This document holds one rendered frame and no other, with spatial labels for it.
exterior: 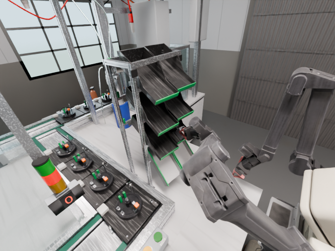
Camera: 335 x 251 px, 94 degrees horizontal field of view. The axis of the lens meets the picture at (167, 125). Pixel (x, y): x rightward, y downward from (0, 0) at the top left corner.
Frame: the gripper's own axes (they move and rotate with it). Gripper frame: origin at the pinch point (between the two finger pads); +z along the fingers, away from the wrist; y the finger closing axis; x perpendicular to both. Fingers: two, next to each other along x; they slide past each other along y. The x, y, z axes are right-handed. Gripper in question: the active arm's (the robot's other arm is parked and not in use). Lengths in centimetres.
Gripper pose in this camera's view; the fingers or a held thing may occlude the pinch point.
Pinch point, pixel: (183, 130)
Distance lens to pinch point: 91.7
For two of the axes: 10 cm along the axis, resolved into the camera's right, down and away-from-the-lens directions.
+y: -7.9, 3.5, -5.1
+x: 2.7, 9.4, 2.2
